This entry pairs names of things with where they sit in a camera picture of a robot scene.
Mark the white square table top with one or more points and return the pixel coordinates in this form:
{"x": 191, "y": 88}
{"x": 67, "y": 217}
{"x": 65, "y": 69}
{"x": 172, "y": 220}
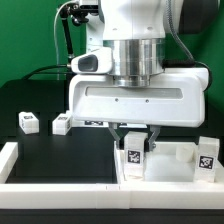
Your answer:
{"x": 169, "y": 162}

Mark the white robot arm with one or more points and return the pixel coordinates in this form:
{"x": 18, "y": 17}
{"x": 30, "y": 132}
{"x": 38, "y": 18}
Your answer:
{"x": 125, "y": 76}

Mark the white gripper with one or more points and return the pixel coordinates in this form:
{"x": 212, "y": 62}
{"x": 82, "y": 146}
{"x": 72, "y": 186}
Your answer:
{"x": 173, "y": 98}

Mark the fiducial marker sheet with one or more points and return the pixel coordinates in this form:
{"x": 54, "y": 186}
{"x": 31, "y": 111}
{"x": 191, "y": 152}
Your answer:
{"x": 78, "y": 123}

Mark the white U-shaped obstacle fence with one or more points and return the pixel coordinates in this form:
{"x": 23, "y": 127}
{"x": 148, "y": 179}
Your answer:
{"x": 163, "y": 191}

